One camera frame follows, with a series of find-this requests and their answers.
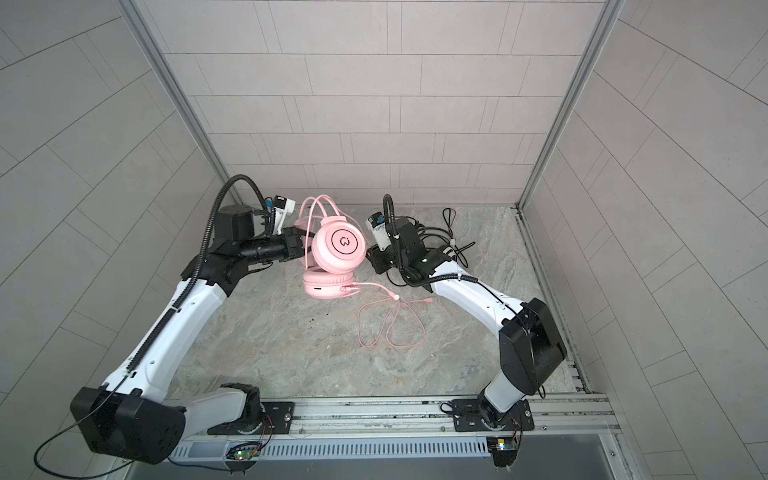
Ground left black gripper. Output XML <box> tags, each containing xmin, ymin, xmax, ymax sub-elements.
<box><xmin>236</xmin><ymin>229</ymin><xmax>324</xmax><ymax>268</ymax></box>

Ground pink cat-ear headphones with cable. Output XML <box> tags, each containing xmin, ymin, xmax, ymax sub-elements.
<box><xmin>296</xmin><ymin>194</ymin><xmax>432</xmax><ymax>349</ymax></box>

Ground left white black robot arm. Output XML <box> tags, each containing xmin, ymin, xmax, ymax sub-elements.
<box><xmin>70</xmin><ymin>205</ymin><xmax>312</xmax><ymax>464</ymax></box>

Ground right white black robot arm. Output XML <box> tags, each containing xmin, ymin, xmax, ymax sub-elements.
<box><xmin>366</xmin><ymin>212</ymin><xmax>567</xmax><ymax>430</ymax></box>

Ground right circuit board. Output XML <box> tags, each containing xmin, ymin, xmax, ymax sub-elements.
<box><xmin>486</xmin><ymin>437</ymin><xmax>521</xmax><ymax>468</ymax></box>

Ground left green circuit board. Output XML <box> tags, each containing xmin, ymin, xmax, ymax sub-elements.
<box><xmin>225</xmin><ymin>441</ymin><xmax>264</xmax><ymax>471</ymax></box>

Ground white ventilation grille strip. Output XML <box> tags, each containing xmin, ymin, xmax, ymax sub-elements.
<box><xmin>171</xmin><ymin>437</ymin><xmax>490</xmax><ymax>463</ymax></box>

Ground white black headphones with cable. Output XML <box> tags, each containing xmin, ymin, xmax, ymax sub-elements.
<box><xmin>383</xmin><ymin>195</ymin><xmax>478</xmax><ymax>291</ymax></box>

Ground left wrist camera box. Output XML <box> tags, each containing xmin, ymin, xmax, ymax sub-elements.
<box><xmin>266</xmin><ymin>195</ymin><xmax>296</xmax><ymax>235</ymax></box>

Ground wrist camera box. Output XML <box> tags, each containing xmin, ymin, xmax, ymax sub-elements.
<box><xmin>366</xmin><ymin>212</ymin><xmax>391</xmax><ymax>252</ymax></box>
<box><xmin>266</xmin><ymin>195</ymin><xmax>296</xmax><ymax>235</ymax></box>

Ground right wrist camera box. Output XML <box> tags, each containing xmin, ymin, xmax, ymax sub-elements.
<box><xmin>366</xmin><ymin>212</ymin><xmax>391</xmax><ymax>252</ymax></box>

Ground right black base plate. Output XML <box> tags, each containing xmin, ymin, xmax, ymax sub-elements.
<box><xmin>440</xmin><ymin>398</ymin><xmax>535</xmax><ymax>432</ymax></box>

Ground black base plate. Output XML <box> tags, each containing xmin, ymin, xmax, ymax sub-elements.
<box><xmin>440</xmin><ymin>398</ymin><xmax>535</xmax><ymax>432</ymax></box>
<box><xmin>206</xmin><ymin>401</ymin><xmax>295</xmax><ymax>435</ymax></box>

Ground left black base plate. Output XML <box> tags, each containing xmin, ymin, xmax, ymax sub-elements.
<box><xmin>206</xmin><ymin>401</ymin><xmax>295</xmax><ymax>435</ymax></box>

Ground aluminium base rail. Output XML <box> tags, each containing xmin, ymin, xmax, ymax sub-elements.
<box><xmin>181</xmin><ymin>393</ymin><xmax>621</xmax><ymax>442</ymax></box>

